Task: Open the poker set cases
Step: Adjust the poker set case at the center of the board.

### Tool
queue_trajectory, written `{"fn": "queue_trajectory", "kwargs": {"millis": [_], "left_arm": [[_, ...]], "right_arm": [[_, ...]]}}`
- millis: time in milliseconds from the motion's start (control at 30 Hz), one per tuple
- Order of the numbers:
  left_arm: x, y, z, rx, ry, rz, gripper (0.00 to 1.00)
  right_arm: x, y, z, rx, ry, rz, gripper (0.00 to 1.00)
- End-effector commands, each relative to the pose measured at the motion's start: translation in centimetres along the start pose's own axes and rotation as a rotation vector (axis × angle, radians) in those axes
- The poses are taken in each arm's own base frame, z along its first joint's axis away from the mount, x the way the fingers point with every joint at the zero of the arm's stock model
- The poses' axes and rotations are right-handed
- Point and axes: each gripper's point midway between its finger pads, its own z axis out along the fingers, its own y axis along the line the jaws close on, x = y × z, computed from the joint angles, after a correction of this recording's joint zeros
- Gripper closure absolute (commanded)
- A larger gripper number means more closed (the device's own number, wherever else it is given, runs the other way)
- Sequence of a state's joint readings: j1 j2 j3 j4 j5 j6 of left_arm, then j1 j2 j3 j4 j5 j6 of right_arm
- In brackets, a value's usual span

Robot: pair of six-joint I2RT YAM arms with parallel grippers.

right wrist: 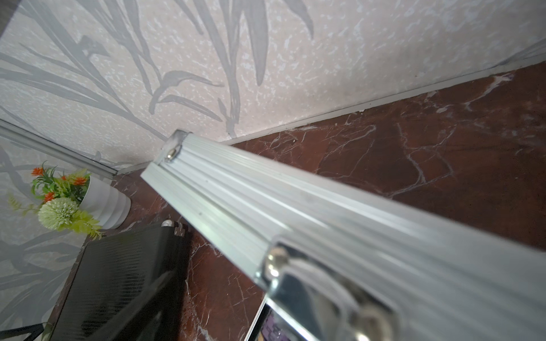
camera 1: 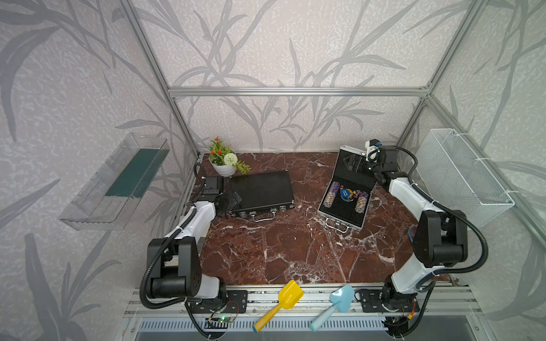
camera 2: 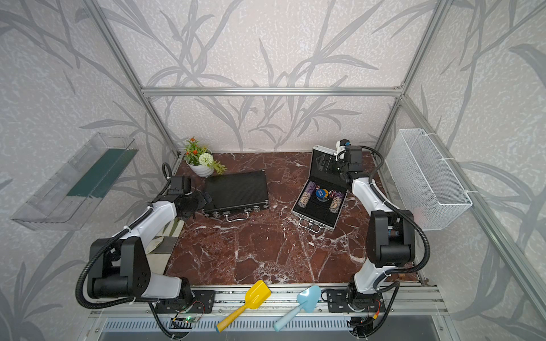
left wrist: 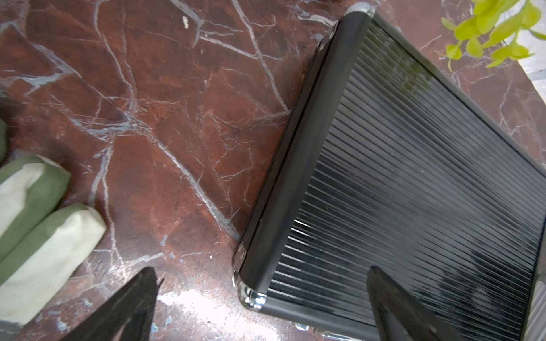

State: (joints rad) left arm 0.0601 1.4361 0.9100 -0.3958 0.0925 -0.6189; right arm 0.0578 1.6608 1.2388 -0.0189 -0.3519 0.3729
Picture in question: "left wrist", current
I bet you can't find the black poker set case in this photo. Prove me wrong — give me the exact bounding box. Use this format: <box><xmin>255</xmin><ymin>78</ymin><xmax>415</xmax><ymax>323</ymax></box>
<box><xmin>233</xmin><ymin>2</ymin><xmax>545</xmax><ymax>340</ymax></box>

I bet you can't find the potted plant white pot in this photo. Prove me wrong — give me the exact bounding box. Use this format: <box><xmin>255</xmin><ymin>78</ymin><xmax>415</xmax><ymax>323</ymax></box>
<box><xmin>437</xmin><ymin>0</ymin><xmax>545</xmax><ymax>100</ymax></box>

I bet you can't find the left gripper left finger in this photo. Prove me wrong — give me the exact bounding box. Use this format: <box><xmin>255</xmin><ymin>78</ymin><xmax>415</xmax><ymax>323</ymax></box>
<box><xmin>63</xmin><ymin>267</ymin><xmax>162</xmax><ymax>341</ymax></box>

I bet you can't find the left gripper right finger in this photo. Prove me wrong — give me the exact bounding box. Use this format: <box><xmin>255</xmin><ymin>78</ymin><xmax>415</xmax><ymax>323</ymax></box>
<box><xmin>366</xmin><ymin>266</ymin><xmax>464</xmax><ymax>340</ymax></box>

